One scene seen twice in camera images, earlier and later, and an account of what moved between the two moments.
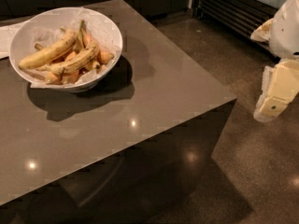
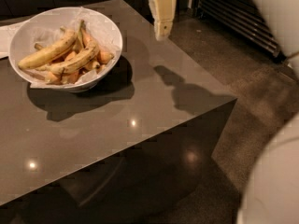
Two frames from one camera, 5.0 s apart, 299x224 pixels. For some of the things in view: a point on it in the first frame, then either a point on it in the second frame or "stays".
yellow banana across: [77, 62] stays
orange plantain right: [90, 42] stays
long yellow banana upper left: [67, 39] stays
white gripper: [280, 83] → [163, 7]
